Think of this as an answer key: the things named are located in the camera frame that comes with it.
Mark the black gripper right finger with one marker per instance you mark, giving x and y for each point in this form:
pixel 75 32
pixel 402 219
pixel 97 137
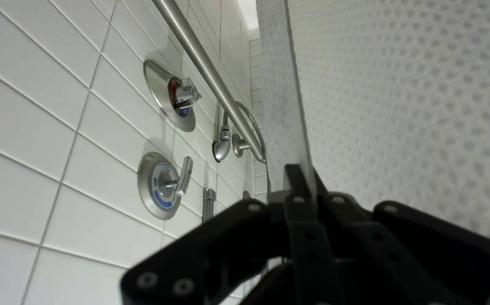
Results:
pixel 424 259

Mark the chrome shower slide bar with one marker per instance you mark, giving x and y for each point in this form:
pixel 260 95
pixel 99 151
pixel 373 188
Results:
pixel 209 200

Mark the white dotted shower curtain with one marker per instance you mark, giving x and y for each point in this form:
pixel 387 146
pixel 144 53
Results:
pixel 402 102

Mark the round chrome valve with lever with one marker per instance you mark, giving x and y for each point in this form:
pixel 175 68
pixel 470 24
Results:
pixel 156 186

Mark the oval chrome valve red mark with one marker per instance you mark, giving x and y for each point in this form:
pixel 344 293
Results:
pixel 168 95

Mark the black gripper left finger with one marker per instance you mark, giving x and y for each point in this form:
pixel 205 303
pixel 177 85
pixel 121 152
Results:
pixel 238 254

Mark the long chrome grab bar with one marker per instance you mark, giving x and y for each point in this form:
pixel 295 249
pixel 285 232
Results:
pixel 204 61

